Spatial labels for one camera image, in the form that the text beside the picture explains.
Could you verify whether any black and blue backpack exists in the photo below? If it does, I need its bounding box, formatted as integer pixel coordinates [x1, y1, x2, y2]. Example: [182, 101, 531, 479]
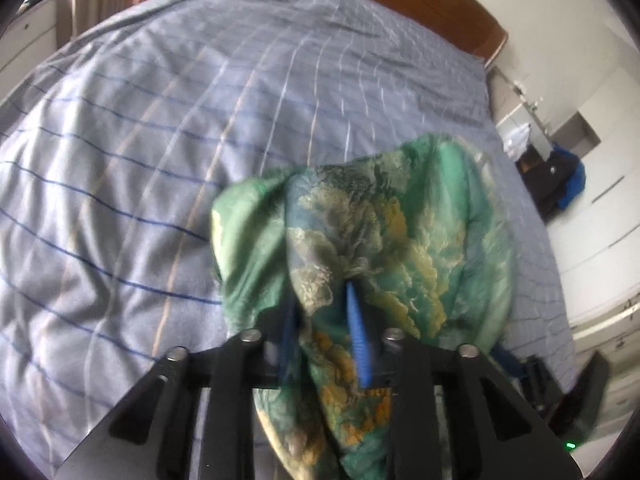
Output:
[516, 144, 586, 222]

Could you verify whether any white drawer cabinet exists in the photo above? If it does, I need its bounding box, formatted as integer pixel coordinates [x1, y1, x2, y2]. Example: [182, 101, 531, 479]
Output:
[0, 0, 58, 99]

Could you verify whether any white plastic bag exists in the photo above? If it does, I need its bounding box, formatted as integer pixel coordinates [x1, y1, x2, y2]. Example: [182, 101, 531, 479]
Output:
[501, 124, 532, 162]

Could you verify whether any blue checked duvet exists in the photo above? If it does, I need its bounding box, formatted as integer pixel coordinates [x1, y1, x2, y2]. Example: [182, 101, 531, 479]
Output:
[1, 0, 577, 478]

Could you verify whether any green floral padded jacket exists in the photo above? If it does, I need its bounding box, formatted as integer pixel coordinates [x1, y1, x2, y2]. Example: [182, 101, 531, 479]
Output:
[212, 133, 515, 479]

